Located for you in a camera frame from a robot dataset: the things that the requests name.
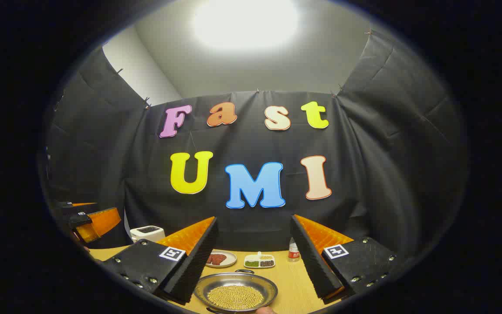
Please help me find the pile of soybeans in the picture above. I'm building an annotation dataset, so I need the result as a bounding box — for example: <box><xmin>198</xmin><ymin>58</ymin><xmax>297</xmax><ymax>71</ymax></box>
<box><xmin>207</xmin><ymin>285</ymin><xmax>265</xmax><ymax>311</ymax></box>

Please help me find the white oval plate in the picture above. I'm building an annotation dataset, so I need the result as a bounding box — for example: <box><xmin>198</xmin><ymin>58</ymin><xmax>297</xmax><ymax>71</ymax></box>
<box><xmin>205</xmin><ymin>250</ymin><xmax>237</xmax><ymax>268</ymax></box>

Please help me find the white divided dish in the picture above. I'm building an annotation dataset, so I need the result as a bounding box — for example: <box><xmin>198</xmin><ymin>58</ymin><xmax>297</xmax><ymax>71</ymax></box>
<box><xmin>244</xmin><ymin>252</ymin><xmax>275</xmax><ymax>269</ymax></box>

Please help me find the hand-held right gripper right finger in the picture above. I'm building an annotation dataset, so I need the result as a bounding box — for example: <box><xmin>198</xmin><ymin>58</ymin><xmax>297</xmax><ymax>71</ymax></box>
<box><xmin>290</xmin><ymin>214</ymin><xmax>397</xmax><ymax>305</ymax></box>

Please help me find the stainless steel pot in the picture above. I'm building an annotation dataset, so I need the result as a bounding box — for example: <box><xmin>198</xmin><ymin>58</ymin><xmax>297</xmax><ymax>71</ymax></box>
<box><xmin>193</xmin><ymin>269</ymin><xmax>279</xmax><ymax>314</ymax></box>

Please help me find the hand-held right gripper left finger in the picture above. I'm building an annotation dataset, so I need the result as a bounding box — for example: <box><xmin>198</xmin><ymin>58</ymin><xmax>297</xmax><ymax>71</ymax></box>
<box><xmin>101</xmin><ymin>216</ymin><xmax>219</xmax><ymax>305</ymax></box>

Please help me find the white toaster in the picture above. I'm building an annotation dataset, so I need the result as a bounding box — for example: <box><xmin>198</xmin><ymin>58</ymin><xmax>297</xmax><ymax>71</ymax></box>
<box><xmin>130</xmin><ymin>225</ymin><xmax>166</xmax><ymax>243</ymax></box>

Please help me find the ceiling light panel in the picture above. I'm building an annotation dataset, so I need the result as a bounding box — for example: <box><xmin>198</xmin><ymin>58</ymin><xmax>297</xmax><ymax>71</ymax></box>
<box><xmin>192</xmin><ymin>0</ymin><xmax>299</xmax><ymax>51</ymax></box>

